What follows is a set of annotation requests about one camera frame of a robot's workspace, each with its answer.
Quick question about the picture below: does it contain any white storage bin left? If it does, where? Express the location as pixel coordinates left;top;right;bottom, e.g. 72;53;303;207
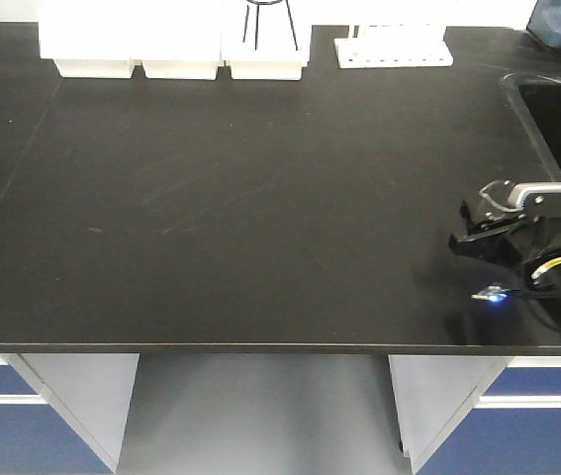
38;1;135;79

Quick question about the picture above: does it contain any white storage bin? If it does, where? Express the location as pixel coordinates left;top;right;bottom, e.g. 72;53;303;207
221;1;313;80
130;1;221;80
38;1;135;79

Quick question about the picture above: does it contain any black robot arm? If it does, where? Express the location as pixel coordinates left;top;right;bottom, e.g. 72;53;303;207
448;191;561;337

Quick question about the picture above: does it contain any black metal tripod stand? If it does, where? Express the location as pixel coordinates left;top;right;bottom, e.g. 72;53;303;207
242;0;299;50

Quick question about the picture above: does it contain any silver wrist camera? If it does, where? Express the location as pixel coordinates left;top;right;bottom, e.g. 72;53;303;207
507;182;561;218

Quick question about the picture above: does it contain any white storage bin right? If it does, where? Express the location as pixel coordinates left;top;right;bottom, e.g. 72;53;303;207
221;1;313;80

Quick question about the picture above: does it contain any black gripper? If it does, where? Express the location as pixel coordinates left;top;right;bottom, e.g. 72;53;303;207
448;198;561;277

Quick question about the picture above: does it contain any white storage bin middle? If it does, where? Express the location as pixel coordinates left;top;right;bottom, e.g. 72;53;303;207
130;1;221;80

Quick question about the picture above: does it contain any small clear glass beaker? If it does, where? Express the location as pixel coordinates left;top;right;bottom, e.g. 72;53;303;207
478;179;523;221

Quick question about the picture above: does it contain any white test tube rack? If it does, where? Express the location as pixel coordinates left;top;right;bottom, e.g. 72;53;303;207
334;23;454;69

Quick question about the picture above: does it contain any small lit circuit board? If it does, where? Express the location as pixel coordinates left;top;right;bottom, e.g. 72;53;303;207
471;284;512;304

